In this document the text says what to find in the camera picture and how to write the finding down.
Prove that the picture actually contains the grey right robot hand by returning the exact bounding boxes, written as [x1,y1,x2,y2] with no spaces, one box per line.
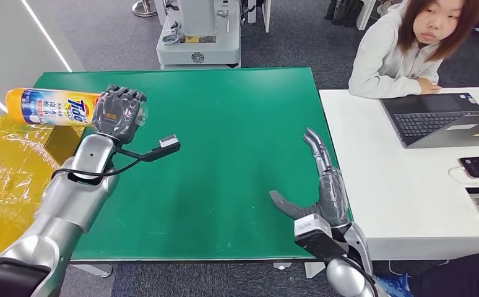
[269,127,350,229]

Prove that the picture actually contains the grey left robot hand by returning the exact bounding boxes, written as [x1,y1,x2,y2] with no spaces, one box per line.
[92,85,148,145]

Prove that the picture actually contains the orange detergent bottle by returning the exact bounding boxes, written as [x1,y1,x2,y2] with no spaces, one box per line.
[4,87,149,127]

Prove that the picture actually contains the chrome round stand base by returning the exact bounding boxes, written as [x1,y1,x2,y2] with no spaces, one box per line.
[132,0,159,18]

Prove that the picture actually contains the blue shoe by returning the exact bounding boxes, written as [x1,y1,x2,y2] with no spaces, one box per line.
[376,273,413,297]

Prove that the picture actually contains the white machine base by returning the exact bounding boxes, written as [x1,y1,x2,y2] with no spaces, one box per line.
[156,0,243,71]

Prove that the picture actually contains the dark grey laptop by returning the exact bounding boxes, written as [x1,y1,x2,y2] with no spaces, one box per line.
[381,92,479,149]

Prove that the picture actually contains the yellow taped cardboard box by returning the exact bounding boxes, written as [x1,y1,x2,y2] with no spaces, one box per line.
[0,114,87,263]

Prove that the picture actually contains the person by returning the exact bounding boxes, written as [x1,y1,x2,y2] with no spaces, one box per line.
[348,0,479,99]

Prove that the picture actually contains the person's hand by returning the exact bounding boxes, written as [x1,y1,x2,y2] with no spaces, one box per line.
[418,77,443,96]

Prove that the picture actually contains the person's leg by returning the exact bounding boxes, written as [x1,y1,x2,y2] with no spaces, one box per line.
[407,251,479,297]

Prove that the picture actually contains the white furniture panel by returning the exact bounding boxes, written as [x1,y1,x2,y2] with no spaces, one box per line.
[248,0,272,33]

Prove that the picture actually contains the black chair legs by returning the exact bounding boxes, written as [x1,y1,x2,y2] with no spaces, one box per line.
[324,0,365,28]

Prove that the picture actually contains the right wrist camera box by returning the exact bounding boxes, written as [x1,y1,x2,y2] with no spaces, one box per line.
[293,213,350,262]

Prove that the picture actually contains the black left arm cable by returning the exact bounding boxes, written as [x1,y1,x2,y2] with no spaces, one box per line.
[51,157,143,181]

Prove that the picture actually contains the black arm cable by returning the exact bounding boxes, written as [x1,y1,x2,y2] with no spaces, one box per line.
[51,157,143,181]
[337,256,381,297]

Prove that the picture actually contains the white table bracket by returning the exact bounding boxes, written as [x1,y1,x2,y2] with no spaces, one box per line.
[304,261,326,280]

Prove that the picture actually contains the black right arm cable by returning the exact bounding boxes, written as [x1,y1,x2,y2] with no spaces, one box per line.
[337,256,381,297]

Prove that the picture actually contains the white charging cable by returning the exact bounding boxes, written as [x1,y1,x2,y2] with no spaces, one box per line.
[448,165,479,189]

